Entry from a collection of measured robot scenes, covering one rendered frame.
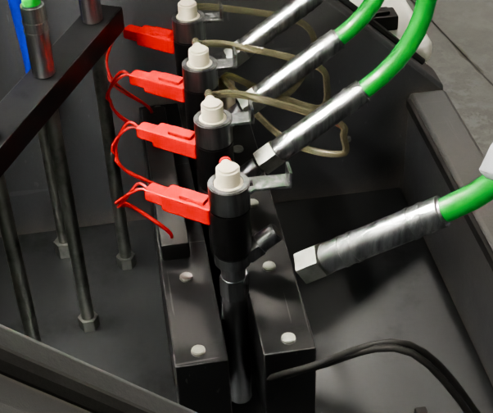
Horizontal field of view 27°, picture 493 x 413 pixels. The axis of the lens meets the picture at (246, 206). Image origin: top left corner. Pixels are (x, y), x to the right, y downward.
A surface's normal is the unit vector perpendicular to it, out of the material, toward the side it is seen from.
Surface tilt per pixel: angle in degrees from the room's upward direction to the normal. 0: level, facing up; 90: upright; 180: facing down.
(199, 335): 0
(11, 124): 0
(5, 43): 90
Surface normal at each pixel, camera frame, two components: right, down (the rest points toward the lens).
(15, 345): 0.65, -0.66
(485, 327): -0.99, 0.12
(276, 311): -0.04, -0.79
